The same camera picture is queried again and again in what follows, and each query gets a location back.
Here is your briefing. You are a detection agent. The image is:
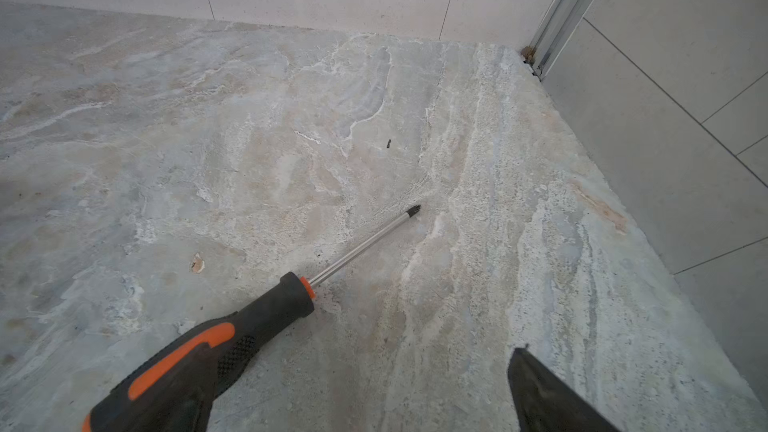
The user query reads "aluminium corner frame post right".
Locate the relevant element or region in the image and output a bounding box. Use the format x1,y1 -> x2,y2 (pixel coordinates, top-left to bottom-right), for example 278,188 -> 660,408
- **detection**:
521,0 -> 594,80

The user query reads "black orange handled screwdriver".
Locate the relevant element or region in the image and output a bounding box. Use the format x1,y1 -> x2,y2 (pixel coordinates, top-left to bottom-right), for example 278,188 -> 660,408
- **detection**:
82,205 -> 420,431

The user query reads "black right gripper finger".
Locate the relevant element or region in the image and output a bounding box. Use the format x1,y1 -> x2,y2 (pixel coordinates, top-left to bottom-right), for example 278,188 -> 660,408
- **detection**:
507,348 -> 619,432

